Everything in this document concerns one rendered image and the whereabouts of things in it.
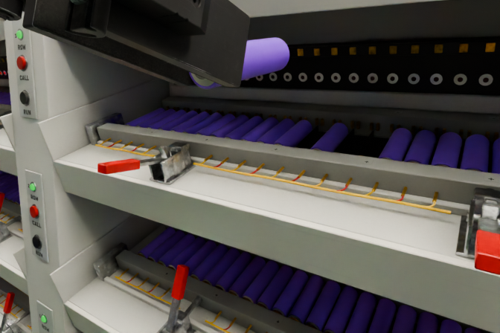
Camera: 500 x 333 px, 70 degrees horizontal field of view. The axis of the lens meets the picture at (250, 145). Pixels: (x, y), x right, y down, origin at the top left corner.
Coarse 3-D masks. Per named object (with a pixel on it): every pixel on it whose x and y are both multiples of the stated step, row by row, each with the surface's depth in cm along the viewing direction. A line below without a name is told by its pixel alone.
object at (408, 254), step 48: (144, 96) 54; (192, 96) 53; (240, 96) 48; (288, 96) 44; (336, 96) 41; (384, 96) 38; (432, 96) 35; (480, 96) 33; (48, 144) 43; (96, 192) 41; (144, 192) 35; (192, 192) 32; (240, 192) 31; (288, 192) 30; (240, 240) 30; (288, 240) 27; (336, 240) 25; (384, 240) 23; (432, 240) 23; (384, 288) 24; (432, 288) 22; (480, 288) 20
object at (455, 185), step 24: (96, 144) 44; (144, 144) 42; (168, 144) 39; (192, 144) 37; (216, 144) 35; (240, 144) 34; (264, 144) 34; (216, 168) 34; (264, 168) 33; (288, 168) 32; (312, 168) 30; (336, 168) 29; (360, 168) 28; (384, 168) 27; (408, 168) 26; (432, 168) 26; (456, 168) 25; (336, 192) 28; (408, 192) 26; (432, 192) 25; (456, 192) 24
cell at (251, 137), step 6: (264, 120) 41; (270, 120) 41; (276, 120) 41; (258, 126) 39; (264, 126) 39; (270, 126) 40; (252, 132) 38; (258, 132) 38; (264, 132) 39; (240, 138) 37; (246, 138) 37; (252, 138) 37; (258, 138) 38
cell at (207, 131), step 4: (224, 116) 44; (228, 116) 44; (232, 116) 44; (216, 120) 43; (220, 120) 43; (224, 120) 43; (228, 120) 44; (212, 124) 42; (216, 124) 42; (220, 124) 42; (224, 124) 43; (204, 128) 41; (208, 128) 41; (212, 128) 41; (216, 128) 42; (196, 132) 40; (200, 132) 40; (204, 132) 40; (208, 132) 41; (212, 132) 41
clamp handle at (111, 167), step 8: (160, 152) 35; (128, 160) 31; (136, 160) 32; (144, 160) 33; (152, 160) 33; (160, 160) 34; (104, 168) 29; (112, 168) 29; (120, 168) 30; (128, 168) 31; (136, 168) 31
